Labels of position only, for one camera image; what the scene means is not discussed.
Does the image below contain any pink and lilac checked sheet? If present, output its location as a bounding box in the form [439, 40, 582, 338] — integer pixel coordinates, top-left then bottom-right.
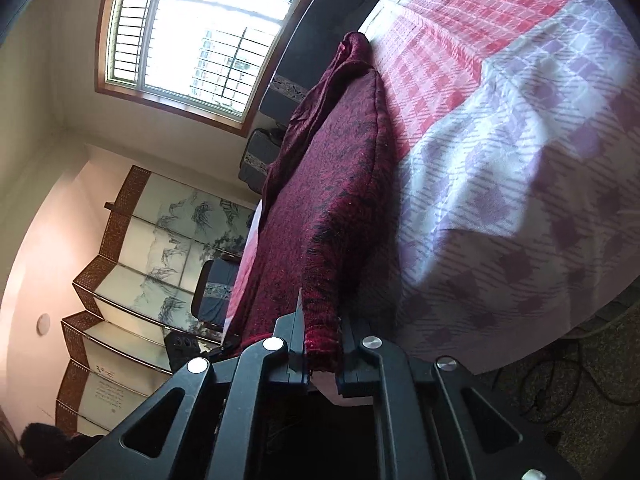
[225, 0, 640, 406]

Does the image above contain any person's dark hair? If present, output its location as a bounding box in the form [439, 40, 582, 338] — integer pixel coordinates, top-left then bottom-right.
[19, 422, 107, 480]

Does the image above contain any painted folding screen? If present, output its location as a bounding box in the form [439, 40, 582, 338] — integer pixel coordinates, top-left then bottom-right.
[52, 164, 258, 436]

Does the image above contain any wooden framed barred window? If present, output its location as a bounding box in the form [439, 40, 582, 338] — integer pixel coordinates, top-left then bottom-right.
[95, 0, 346, 136]

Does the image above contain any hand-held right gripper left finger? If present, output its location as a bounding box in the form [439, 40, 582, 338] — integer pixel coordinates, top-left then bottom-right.
[62, 287, 313, 480]

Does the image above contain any dark grey armchair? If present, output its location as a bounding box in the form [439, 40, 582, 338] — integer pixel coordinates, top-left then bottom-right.
[191, 255, 246, 336]
[238, 128, 287, 196]

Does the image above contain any dark grey sofa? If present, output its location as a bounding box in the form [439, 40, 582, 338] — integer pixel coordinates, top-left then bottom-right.
[259, 0, 408, 128]

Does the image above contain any maroon patterned knit garment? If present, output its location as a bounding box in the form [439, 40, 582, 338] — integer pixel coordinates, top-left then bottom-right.
[222, 31, 401, 373]

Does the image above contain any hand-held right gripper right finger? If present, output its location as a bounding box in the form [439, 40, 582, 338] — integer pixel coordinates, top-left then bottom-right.
[336, 317, 583, 480]

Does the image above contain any black floor cable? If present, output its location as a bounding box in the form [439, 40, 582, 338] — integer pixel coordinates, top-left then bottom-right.
[492, 337, 640, 411]

